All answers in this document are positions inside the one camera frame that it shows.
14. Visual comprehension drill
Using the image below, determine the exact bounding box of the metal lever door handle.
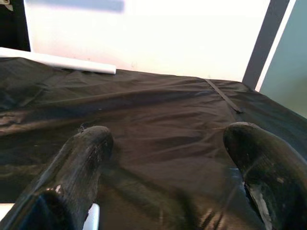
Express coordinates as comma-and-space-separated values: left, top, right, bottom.
0, 0, 14, 12

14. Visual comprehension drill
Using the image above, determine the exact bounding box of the black door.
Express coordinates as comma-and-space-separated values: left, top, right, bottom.
0, 0, 31, 52

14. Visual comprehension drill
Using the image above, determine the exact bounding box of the dark grey door frame post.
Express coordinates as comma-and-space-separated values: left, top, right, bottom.
242, 0, 298, 92

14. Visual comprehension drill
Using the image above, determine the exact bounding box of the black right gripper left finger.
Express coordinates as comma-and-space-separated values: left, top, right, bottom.
0, 126, 114, 230

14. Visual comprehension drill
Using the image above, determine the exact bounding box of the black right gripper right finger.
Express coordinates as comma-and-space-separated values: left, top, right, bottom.
223, 122, 307, 230

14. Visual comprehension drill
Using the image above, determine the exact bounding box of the black shiny tablecloth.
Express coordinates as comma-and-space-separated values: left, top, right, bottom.
0, 56, 307, 230

